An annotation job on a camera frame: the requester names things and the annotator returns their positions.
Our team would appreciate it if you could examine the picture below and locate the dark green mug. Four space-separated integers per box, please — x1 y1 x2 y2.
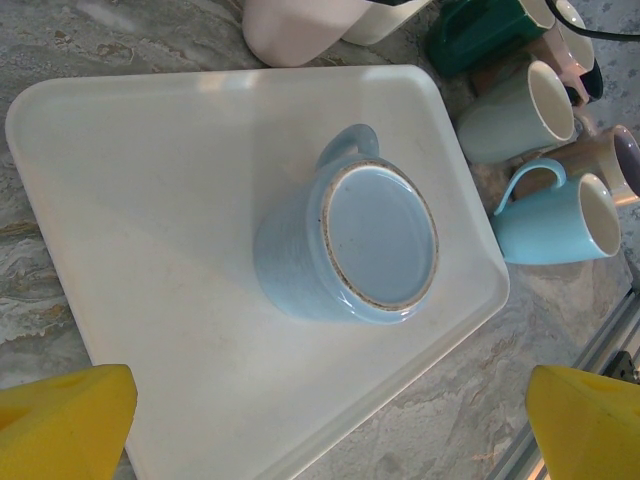
424 0 557 79

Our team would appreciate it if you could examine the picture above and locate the large peach pink mug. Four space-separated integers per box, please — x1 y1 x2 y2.
549 114 640 199

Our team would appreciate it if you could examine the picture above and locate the pink faceted mug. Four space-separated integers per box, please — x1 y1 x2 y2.
542 0 596 104

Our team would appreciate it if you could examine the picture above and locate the cream white faceted mug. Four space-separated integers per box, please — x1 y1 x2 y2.
342 0 434 46

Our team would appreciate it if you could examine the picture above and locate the white plastic tray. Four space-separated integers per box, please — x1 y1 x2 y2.
4 64 511 480

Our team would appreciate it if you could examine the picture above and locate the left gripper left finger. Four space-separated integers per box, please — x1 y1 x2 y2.
0 363 139 480

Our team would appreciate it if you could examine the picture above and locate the light blue mug cream inside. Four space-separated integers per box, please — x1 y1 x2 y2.
492 158 622 265

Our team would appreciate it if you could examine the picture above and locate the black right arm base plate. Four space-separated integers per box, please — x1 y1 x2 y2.
604 349 640 389

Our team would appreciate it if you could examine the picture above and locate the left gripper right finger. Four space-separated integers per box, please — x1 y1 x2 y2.
525 363 640 480

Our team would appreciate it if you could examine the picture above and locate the aluminium extrusion rail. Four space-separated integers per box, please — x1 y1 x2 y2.
479 287 640 480

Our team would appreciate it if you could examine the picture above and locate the large light blue ribbed mug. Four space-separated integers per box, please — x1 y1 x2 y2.
252 123 441 326

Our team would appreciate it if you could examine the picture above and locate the thin black cable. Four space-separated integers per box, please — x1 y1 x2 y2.
544 0 640 40

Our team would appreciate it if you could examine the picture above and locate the grey mug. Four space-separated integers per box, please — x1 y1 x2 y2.
457 59 576 164

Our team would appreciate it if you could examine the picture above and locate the light pink mug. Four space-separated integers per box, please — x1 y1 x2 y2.
242 0 374 69

